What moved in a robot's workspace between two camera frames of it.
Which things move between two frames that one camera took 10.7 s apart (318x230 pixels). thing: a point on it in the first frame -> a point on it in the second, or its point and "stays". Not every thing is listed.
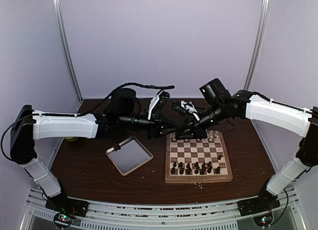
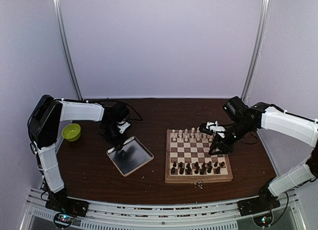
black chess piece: (202, 171) stays
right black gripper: (195, 128) -> (219, 142)
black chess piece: (217, 170) stays
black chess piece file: (209, 167) stays
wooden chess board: (197, 160) stays
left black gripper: (157, 123) -> (118, 143)
